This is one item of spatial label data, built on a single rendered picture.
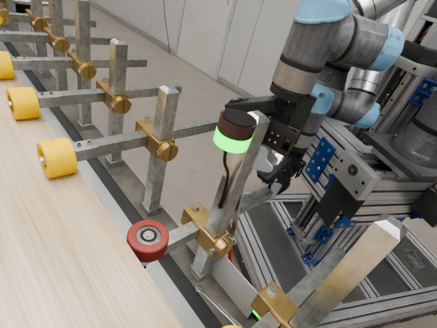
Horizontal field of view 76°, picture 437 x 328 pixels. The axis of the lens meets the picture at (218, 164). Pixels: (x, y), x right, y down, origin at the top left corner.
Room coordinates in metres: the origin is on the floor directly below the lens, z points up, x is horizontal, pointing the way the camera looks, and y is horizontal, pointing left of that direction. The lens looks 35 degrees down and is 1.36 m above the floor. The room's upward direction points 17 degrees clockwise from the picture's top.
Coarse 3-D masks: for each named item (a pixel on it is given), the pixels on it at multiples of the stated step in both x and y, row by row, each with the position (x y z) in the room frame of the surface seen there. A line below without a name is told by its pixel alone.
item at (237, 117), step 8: (224, 112) 0.41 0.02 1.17; (232, 112) 0.42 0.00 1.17; (240, 112) 0.43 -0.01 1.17; (232, 120) 0.39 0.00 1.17; (240, 120) 0.40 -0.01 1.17; (248, 120) 0.40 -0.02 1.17; (224, 152) 0.40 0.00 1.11; (224, 160) 0.40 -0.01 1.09; (224, 184) 0.42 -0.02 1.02; (224, 192) 0.42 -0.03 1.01
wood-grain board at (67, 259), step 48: (0, 96) 0.65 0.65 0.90; (0, 144) 0.47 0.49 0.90; (0, 192) 0.34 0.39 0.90; (48, 192) 0.38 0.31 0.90; (0, 240) 0.25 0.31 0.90; (48, 240) 0.28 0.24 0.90; (96, 240) 0.31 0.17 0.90; (0, 288) 0.18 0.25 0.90; (48, 288) 0.20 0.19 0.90; (96, 288) 0.23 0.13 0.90; (144, 288) 0.25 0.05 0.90
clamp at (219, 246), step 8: (184, 208) 0.48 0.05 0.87; (200, 208) 0.50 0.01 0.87; (184, 216) 0.47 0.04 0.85; (192, 216) 0.46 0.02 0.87; (200, 216) 0.47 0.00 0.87; (208, 216) 0.48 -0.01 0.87; (184, 224) 0.47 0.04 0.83; (200, 224) 0.45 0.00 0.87; (200, 232) 0.44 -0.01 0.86; (208, 232) 0.43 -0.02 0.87; (200, 240) 0.43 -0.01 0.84; (208, 240) 0.42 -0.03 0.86; (216, 240) 0.42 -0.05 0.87; (224, 240) 0.43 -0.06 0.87; (208, 248) 0.41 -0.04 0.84; (216, 248) 0.41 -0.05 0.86; (224, 248) 0.41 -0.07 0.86; (216, 256) 0.40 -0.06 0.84
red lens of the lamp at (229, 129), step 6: (222, 120) 0.39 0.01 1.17; (222, 126) 0.38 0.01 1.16; (228, 126) 0.38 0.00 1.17; (234, 126) 0.38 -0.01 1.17; (240, 126) 0.38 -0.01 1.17; (252, 126) 0.39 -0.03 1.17; (222, 132) 0.38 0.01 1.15; (228, 132) 0.38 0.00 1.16; (234, 132) 0.38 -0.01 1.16; (240, 132) 0.38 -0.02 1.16; (246, 132) 0.38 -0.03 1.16; (252, 132) 0.39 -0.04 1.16; (234, 138) 0.38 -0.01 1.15; (240, 138) 0.38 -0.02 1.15; (246, 138) 0.39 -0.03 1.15
